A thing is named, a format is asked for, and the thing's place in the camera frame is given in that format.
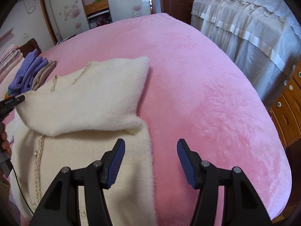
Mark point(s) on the cream fuzzy cardigan sweater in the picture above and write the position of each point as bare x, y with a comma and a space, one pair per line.
72, 121

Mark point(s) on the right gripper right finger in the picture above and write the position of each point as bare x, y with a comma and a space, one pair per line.
241, 204

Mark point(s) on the beige knitted folded sweater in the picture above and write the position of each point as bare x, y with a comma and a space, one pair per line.
43, 74

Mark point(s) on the purple folded garment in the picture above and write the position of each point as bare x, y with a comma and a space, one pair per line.
24, 77

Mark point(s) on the striped folded bedding stack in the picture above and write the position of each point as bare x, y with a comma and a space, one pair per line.
10, 57

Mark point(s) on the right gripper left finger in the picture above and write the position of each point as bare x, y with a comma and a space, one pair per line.
60, 203

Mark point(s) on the orange wooden drawer cabinet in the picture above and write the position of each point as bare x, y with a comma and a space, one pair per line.
286, 111

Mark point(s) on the person's left hand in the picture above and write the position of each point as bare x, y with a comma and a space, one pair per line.
5, 143

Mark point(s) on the pink fleece bed blanket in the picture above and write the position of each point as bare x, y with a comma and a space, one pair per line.
193, 91

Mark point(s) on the floral sliding door wardrobe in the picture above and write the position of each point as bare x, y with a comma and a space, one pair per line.
67, 18

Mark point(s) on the grey lace covered bed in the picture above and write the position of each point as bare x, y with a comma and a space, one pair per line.
262, 37

